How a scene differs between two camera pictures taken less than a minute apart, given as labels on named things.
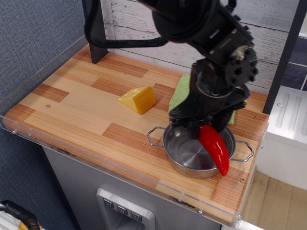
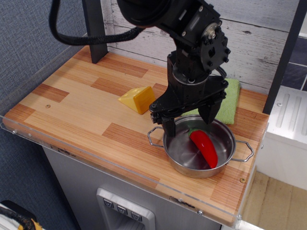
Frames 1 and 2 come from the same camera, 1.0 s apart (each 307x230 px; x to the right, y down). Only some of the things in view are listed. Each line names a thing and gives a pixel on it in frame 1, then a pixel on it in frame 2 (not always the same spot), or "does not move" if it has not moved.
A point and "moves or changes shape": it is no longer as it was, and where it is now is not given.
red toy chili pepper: [215, 143] moves or changes shape
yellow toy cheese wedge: [140, 98] does not move
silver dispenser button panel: [119, 212] does not move
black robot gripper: [210, 96] → [189, 87]
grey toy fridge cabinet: [80, 181] does not move
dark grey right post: [285, 56] does not move
